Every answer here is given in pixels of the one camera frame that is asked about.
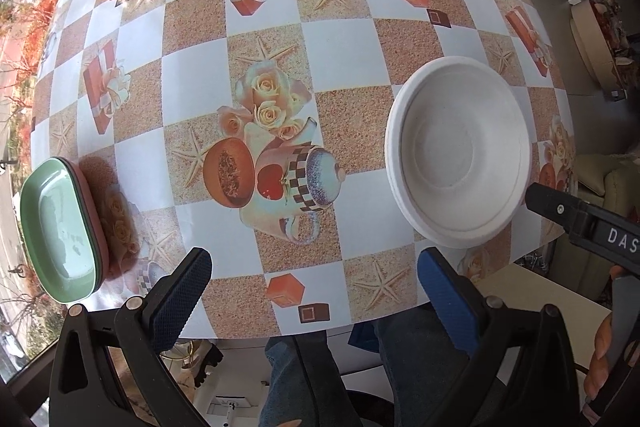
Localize white paper bowl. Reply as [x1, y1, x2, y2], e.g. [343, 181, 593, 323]
[384, 56, 532, 249]

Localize right hand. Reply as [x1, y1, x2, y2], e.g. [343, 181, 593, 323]
[582, 263, 629, 403]

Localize green sofa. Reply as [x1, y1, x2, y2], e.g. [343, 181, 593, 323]
[548, 154, 639, 308]

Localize person's legs in jeans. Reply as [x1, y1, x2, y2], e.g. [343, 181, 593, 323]
[258, 305, 468, 426]

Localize green rectangular plate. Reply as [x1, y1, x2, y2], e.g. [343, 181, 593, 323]
[20, 156, 108, 305]

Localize checkered patterned tablecloth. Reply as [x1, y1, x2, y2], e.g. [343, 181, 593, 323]
[30, 0, 576, 339]

